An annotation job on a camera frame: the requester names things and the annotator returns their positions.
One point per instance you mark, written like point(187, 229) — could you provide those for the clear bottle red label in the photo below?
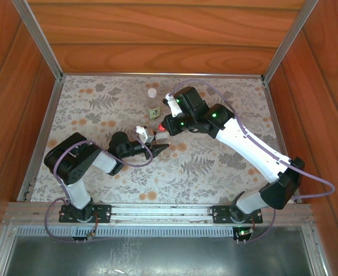
point(163, 138)

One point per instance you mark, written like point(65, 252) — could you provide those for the red bottle cap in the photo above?
point(162, 128)

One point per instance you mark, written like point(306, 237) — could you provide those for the clear bottle green label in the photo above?
point(153, 107)

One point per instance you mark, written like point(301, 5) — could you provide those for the white bottle cap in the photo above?
point(152, 92)

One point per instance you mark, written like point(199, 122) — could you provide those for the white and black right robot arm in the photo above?
point(252, 152)

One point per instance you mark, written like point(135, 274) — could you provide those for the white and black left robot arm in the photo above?
point(78, 195)

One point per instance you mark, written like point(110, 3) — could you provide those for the floral tablecloth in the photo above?
point(186, 184)

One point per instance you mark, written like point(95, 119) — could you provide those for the grey sheet metal panel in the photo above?
point(157, 256)

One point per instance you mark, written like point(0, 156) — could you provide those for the small circuit board green light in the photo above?
point(243, 233)

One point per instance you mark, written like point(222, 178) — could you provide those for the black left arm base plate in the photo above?
point(102, 214)

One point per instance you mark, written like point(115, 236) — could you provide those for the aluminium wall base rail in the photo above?
point(128, 75)

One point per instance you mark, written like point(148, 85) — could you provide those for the aluminium side rail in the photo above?
point(45, 135)
point(273, 115)

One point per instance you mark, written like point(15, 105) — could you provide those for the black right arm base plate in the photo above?
point(220, 214)

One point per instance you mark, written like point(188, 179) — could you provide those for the aluminium frame post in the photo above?
point(39, 40)
point(289, 40)

